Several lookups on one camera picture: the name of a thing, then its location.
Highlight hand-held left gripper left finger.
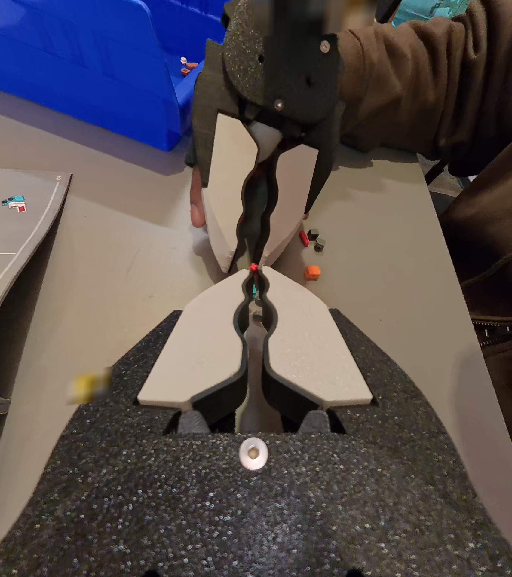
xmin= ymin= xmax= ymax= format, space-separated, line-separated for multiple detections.
xmin=137 ymin=268 xmax=254 ymax=411

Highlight person's brown jacket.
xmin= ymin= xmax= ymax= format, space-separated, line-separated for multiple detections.
xmin=436 ymin=113 xmax=512 ymax=505

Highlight yellow and blue brick build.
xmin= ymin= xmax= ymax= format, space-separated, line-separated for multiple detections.
xmin=69 ymin=367 xmax=114 ymax=404

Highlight grey desk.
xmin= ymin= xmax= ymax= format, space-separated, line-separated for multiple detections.
xmin=0 ymin=79 xmax=512 ymax=577

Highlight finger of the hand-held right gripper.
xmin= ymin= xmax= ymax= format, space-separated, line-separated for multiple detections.
xmin=201 ymin=112 xmax=262 ymax=274
xmin=259 ymin=142 xmax=323 ymax=267

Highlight person's right forearm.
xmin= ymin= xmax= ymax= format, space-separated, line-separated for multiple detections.
xmin=336 ymin=0 xmax=512 ymax=177

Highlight grey instruction booklet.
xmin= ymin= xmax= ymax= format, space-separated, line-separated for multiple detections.
xmin=0 ymin=167 xmax=74 ymax=451

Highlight blue plastic bin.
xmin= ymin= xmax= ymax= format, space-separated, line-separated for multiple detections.
xmin=141 ymin=0 xmax=228 ymax=64
xmin=0 ymin=0 xmax=202 ymax=151

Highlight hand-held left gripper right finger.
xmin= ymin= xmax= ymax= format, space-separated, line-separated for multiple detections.
xmin=257 ymin=265 xmax=374 ymax=410

